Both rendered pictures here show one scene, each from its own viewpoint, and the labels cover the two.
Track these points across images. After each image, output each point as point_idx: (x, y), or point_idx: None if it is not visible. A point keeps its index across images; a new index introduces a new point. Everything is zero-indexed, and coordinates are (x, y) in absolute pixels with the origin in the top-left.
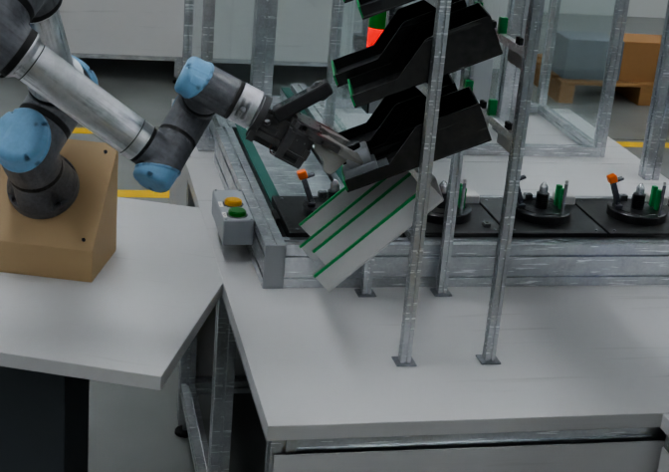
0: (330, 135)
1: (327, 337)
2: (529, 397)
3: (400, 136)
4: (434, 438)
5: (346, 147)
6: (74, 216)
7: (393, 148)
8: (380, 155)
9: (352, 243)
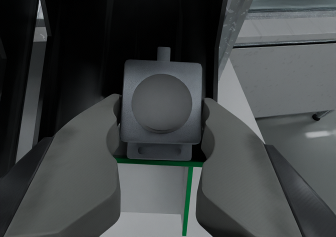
0: (118, 181)
1: (142, 213)
2: (219, 86)
3: None
4: None
5: (224, 122)
6: None
7: (63, 28)
8: (61, 63)
9: (189, 173)
